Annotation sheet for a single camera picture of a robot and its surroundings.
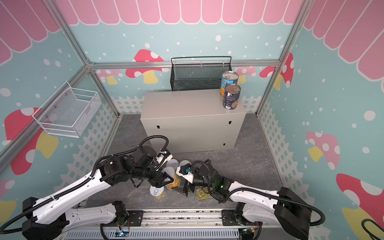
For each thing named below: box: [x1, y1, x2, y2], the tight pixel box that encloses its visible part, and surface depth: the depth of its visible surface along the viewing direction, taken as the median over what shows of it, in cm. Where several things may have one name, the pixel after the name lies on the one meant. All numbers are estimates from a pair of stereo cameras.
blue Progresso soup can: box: [220, 70, 239, 97], surface depth 76 cm
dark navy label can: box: [223, 83, 241, 110], surface depth 71 cm
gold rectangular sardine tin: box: [196, 187, 211, 200], surface depth 79 cm
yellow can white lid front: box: [149, 185, 166, 200], surface depth 79 cm
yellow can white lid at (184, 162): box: [178, 159, 192, 167], surface depth 89 cm
